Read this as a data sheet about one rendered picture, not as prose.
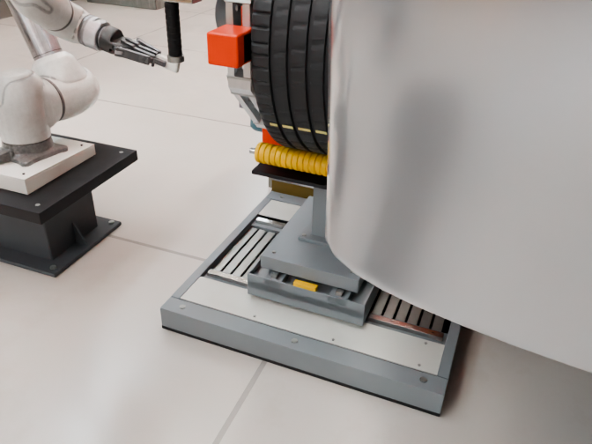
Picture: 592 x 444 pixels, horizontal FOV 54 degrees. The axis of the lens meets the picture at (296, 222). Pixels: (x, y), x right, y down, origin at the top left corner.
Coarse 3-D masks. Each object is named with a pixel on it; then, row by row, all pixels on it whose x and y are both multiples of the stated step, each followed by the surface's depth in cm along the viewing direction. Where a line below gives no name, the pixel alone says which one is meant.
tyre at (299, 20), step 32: (256, 0) 119; (288, 0) 117; (320, 0) 115; (256, 32) 121; (288, 32) 119; (320, 32) 116; (256, 64) 125; (288, 64) 123; (320, 64) 119; (256, 96) 131; (288, 96) 127; (320, 96) 124; (288, 128) 135; (320, 128) 131
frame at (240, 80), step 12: (228, 0) 126; (240, 0) 125; (252, 0) 125; (228, 12) 128; (240, 12) 131; (252, 12) 127; (228, 24) 129; (240, 24) 132; (228, 72) 135; (240, 72) 135; (228, 84) 136; (240, 84) 135; (252, 84) 134; (240, 96) 140; (252, 96) 137; (252, 108) 148; (252, 120) 153
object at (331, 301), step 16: (256, 272) 173; (272, 272) 168; (256, 288) 171; (272, 288) 168; (288, 288) 166; (304, 288) 164; (320, 288) 168; (336, 288) 164; (368, 288) 168; (288, 304) 169; (304, 304) 166; (320, 304) 164; (336, 304) 162; (352, 304) 160; (368, 304) 164; (352, 320) 162
